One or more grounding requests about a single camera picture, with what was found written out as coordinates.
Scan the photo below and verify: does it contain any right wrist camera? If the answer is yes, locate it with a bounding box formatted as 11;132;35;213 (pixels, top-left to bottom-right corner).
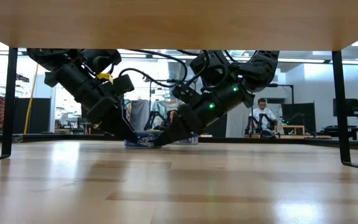
171;82;202;108

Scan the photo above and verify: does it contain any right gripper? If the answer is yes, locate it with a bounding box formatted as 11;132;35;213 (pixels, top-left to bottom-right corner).
154;83;256;147

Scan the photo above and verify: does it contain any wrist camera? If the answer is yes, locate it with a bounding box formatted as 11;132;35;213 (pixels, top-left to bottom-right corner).
171;82;202;108
112;73;135;96

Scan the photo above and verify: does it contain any person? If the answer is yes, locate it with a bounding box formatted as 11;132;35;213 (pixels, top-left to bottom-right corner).
249;97;278;135
167;109;180;123

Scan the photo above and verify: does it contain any small wooden table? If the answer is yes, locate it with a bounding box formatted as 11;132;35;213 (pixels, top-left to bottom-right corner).
274;124;306;136

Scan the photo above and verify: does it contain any ceiling light tube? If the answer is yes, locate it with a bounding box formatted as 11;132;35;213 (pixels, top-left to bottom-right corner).
277;58;358;66

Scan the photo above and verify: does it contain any yellow power cable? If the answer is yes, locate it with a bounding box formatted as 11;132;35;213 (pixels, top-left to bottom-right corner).
23;63;39;135

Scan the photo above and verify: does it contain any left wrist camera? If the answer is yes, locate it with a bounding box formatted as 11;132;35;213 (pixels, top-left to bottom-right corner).
112;73;135;96

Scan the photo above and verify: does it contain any blue fish label can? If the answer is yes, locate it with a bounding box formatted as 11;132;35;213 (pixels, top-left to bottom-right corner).
124;129;164;149

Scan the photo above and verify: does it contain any grey cloth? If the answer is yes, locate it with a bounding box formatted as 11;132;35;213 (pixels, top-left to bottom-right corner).
130;99;151;131

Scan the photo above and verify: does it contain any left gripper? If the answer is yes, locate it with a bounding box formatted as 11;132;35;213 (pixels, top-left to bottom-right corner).
44;63;139;143

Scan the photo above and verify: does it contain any white curtain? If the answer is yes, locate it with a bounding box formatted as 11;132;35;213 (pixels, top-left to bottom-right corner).
226;102;284;138

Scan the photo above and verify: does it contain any black pipe stand frame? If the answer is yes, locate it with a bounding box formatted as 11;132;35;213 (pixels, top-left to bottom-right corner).
249;83;295;138
149;78;180;125

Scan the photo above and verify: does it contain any white patterned cloth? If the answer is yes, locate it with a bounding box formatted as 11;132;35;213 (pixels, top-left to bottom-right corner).
150;98;185;128

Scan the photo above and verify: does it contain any bluish lid seafood can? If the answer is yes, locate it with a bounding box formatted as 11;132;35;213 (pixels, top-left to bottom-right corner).
172;133;199;146

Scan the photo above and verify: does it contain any black partition panel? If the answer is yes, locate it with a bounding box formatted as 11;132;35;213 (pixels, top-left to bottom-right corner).
202;113;229;138
282;102;316;133
12;98;52;134

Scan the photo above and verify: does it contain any black monitor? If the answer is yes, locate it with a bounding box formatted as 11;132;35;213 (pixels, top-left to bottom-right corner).
333;98;358;118

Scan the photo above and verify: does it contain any yellow cable tag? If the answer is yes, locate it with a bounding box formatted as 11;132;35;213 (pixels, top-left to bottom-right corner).
96;72;114;85

